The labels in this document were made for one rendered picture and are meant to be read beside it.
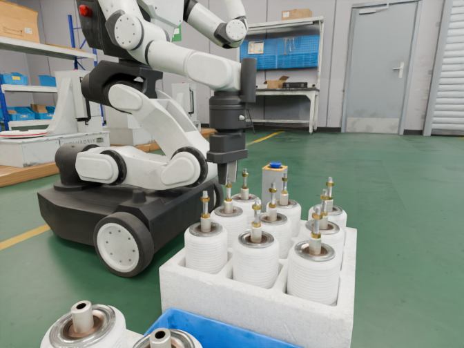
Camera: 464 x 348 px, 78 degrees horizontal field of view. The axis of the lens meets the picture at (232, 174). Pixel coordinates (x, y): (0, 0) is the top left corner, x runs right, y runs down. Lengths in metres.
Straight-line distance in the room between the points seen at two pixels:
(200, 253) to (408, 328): 0.54
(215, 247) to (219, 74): 0.37
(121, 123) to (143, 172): 2.22
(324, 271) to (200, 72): 0.47
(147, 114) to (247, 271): 0.65
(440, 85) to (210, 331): 5.43
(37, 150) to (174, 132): 1.67
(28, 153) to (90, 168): 1.32
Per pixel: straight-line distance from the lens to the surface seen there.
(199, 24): 1.29
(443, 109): 5.75
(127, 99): 1.07
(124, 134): 3.29
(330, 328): 0.57
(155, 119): 1.02
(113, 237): 0.97
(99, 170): 1.19
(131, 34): 0.78
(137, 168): 1.13
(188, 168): 0.94
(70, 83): 2.94
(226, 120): 0.65
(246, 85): 0.66
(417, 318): 0.93
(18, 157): 2.51
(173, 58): 0.74
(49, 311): 0.95
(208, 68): 0.66
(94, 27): 1.14
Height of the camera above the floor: 0.53
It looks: 14 degrees down
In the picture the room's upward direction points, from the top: straight up
